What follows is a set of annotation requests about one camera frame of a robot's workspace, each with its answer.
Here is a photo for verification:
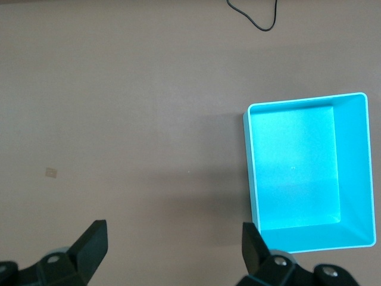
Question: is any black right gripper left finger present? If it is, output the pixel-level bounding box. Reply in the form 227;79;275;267
0;219;109;286

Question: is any teal plastic bin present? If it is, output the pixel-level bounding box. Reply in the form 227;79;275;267
243;92;375;254

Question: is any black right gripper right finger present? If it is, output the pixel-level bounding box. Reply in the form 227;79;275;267
236;222;358;286

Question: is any thin black looped cable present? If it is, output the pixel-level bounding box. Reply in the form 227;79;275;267
226;0;278;32

